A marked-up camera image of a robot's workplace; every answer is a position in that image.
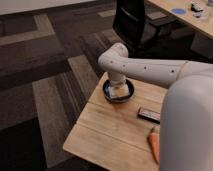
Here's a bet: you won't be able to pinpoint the white sponge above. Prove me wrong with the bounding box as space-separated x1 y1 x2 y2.
109 85 129 99

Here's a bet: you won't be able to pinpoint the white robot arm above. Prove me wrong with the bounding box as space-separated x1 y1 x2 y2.
98 43 213 171

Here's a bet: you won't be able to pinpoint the dark blue ceramic bowl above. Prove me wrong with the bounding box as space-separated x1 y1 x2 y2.
102 79 134 103

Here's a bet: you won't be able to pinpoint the dark rectangular snack bar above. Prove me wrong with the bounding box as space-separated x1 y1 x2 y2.
137 108 160 124

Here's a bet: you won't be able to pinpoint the black office chair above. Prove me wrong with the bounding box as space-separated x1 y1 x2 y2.
112 0 178 54

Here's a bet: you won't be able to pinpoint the orange carrot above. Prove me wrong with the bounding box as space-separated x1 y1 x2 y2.
148 127 160 163

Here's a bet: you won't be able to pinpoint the blue round disc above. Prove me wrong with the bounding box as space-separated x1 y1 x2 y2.
171 8 186 14

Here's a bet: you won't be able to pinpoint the light wooden far desk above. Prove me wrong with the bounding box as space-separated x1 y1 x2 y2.
147 0 213 39

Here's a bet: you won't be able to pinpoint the small objects on far desk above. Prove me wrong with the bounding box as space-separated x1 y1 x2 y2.
190 1 204 18

